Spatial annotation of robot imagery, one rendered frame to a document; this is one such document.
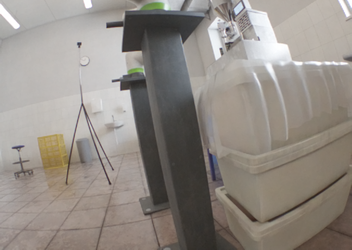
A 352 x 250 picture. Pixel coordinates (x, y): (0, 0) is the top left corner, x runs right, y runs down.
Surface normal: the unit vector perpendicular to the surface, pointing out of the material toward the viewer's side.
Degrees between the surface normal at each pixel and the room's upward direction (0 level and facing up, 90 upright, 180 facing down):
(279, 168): 96
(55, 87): 90
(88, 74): 90
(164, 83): 90
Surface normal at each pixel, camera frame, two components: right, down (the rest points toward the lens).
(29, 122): 0.25, -0.07
